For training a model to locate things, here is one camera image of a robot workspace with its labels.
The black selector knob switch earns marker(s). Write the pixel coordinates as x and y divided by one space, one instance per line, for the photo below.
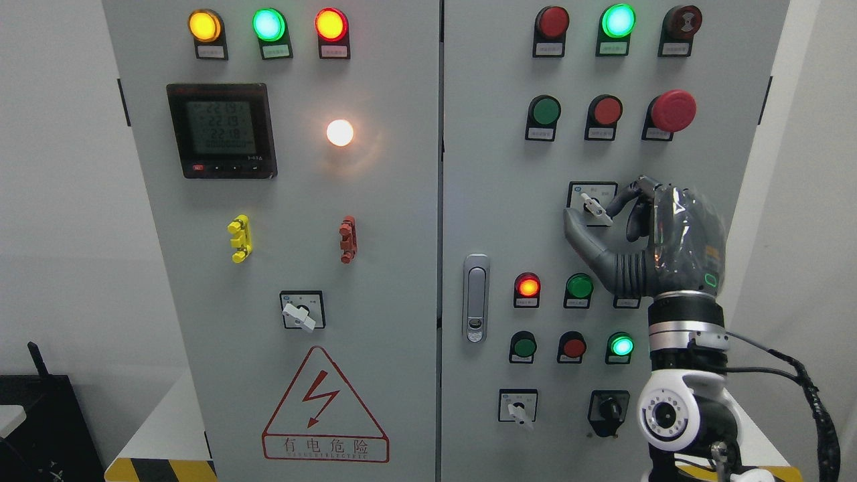
607 411

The yellow terminal connector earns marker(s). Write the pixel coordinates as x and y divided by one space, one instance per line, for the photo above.
241 239

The green indicator light top left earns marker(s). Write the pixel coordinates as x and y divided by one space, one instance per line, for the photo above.
269 25

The red electrical hazard sticker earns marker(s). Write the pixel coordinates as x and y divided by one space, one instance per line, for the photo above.
322 418

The black digital power meter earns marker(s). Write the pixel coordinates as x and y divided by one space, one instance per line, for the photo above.
223 130

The red push button upper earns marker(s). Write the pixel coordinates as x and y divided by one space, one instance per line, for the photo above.
605 110

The red indicator light top right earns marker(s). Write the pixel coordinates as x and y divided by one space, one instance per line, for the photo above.
552 22

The red terminal connector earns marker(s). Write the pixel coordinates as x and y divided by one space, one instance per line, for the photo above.
348 242

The yellow indicator light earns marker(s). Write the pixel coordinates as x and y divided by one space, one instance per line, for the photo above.
205 25

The white glowing indicator light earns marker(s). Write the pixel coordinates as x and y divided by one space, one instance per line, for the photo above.
340 132

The red emergency stop button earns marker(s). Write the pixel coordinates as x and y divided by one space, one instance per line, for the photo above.
673 110

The black device with antenna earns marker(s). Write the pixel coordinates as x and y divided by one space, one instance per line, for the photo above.
53 442

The red push button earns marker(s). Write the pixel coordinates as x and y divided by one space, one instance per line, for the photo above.
572 347
605 110

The gray robotic hand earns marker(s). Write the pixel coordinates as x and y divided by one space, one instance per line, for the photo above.
686 243

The red-orange indicator light top left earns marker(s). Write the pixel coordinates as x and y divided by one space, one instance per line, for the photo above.
331 24

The green push button upper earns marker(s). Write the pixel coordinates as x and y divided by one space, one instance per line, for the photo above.
544 110

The red push button lower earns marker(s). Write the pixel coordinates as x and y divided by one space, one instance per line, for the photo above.
572 347

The lit red indicator light middle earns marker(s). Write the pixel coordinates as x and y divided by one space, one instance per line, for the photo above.
527 286

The dark red buzzer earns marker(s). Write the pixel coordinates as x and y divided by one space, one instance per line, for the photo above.
682 22

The green indicator light top right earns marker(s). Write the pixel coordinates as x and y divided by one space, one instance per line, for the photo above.
618 20

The lit green push button lower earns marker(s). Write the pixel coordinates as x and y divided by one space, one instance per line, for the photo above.
619 349

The green indicator light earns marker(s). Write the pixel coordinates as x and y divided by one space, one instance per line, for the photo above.
579 286
618 20
269 25

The green indicator light middle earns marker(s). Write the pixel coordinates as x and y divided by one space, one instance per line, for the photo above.
579 286

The left door gray rotary switch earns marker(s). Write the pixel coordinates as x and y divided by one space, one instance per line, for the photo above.
302 310

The gray electrical cabinet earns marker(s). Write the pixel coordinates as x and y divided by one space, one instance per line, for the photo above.
444 164

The silver door latch handle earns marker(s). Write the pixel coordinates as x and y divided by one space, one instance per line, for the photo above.
476 269

